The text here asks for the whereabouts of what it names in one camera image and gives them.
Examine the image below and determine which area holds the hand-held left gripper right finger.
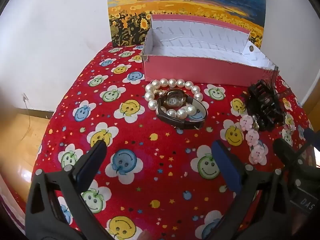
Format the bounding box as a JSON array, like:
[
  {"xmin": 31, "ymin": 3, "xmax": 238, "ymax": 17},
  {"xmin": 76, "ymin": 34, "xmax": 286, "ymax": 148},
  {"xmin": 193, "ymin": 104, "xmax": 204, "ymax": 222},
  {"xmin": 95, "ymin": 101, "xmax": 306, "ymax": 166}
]
[{"xmin": 211, "ymin": 140, "xmax": 292, "ymax": 240}]

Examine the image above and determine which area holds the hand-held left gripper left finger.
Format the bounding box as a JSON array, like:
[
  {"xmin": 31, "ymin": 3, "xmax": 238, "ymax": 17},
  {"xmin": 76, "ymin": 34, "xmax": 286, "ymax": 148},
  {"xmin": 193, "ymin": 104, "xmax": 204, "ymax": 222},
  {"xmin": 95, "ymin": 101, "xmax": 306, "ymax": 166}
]
[{"xmin": 25, "ymin": 140, "xmax": 113, "ymax": 240}]

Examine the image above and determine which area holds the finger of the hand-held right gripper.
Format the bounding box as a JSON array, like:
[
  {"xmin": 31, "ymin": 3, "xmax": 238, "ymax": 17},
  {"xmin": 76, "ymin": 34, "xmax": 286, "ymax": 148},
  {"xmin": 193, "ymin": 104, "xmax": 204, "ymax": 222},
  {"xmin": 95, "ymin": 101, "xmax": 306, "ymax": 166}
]
[
  {"xmin": 272, "ymin": 138, "xmax": 313, "ymax": 172},
  {"xmin": 303, "ymin": 128, "xmax": 320, "ymax": 155}
]

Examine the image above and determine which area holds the pink flower hair clip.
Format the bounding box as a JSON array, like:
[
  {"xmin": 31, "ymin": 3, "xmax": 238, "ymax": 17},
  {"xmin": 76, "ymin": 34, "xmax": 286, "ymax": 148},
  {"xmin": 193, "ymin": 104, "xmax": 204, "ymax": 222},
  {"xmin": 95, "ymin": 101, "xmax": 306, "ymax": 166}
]
[{"xmin": 239, "ymin": 115, "xmax": 268, "ymax": 165}]

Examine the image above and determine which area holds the black hair claw clip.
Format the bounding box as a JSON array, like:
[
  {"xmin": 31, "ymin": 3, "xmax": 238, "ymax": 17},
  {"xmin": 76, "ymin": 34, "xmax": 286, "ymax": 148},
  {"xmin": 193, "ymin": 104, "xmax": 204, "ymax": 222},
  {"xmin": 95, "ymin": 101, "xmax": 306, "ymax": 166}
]
[{"xmin": 240, "ymin": 79, "xmax": 287, "ymax": 132}]

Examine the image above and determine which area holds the brown strap wristwatch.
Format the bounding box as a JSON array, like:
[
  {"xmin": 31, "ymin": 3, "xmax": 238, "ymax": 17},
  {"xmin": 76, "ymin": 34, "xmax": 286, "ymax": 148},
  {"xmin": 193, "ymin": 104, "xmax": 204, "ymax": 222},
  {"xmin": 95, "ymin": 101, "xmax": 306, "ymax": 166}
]
[{"xmin": 156, "ymin": 88, "xmax": 209, "ymax": 130}]

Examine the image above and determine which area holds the white pearl bracelet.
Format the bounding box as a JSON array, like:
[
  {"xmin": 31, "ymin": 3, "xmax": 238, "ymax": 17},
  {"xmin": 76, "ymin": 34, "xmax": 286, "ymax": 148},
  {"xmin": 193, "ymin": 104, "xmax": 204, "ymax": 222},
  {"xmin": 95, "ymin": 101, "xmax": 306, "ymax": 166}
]
[{"xmin": 144, "ymin": 78, "xmax": 203, "ymax": 119}]

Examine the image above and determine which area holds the pink cardboard box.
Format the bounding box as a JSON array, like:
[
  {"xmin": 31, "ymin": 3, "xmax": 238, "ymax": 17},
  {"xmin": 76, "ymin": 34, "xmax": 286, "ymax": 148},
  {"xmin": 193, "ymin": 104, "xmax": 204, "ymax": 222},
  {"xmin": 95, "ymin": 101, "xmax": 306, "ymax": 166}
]
[{"xmin": 140, "ymin": 14, "xmax": 280, "ymax": 88}]

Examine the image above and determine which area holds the red smiley flower tablecloth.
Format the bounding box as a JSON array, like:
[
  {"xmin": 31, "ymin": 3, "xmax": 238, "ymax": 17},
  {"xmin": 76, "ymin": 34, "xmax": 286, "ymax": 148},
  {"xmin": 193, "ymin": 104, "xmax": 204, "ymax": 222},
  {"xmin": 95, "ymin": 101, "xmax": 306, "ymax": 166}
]
[{"xmin": 25, "ymin": 41, "xmax": 316, "ymax": 240}]

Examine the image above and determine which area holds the sunflower field painting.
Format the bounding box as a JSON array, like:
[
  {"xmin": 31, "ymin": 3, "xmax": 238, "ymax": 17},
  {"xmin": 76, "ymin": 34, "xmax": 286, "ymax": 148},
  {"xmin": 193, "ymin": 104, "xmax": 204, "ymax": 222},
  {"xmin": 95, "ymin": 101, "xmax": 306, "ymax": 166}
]
[{"xmin": 106, "ymin": 0, "xmax": 266, "ymax": 48}]

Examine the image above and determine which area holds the thin wall cable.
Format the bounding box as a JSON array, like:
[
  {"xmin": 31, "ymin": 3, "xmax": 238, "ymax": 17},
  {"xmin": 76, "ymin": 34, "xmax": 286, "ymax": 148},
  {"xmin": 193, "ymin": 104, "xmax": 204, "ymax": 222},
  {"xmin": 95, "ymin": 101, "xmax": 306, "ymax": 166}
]
[{"xmin": 22, "ymin": 93, "xmax": 32, "ymax": 140}]

